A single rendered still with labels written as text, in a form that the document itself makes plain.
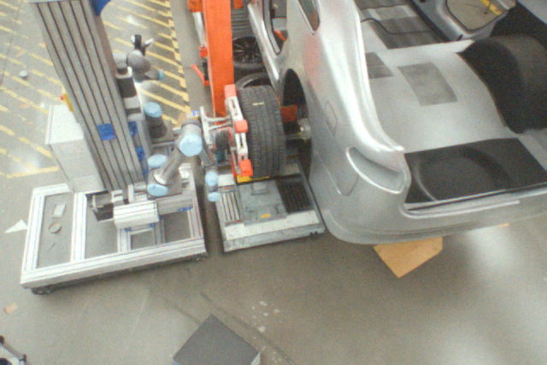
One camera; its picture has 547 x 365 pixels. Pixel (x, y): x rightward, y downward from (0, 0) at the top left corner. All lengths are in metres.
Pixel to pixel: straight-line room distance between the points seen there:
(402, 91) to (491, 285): 1.64
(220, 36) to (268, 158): 0.89
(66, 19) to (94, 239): 1.76
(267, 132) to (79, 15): 1.25
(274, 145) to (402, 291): 1.51
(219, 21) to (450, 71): 1.81
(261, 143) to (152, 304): 1.44
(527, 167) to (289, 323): 1.94
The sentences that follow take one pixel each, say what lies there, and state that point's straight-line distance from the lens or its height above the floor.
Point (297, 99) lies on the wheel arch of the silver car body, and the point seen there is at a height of 0.79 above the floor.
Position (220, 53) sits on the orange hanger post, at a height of 1.28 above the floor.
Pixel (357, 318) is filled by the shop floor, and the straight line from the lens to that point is 3.32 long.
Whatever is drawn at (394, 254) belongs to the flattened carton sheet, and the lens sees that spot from 3.63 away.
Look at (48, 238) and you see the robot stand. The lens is 3.64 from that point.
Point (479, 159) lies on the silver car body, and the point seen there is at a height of 0.88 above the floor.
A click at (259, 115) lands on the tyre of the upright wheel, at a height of 1.15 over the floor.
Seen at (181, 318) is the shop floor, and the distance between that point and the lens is 3.29.
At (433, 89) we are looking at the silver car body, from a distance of 3.44.
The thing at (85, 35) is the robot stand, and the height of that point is 1.85.
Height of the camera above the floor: 3.02
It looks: 49 degrees down
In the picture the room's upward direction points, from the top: 3 degrees clockwise
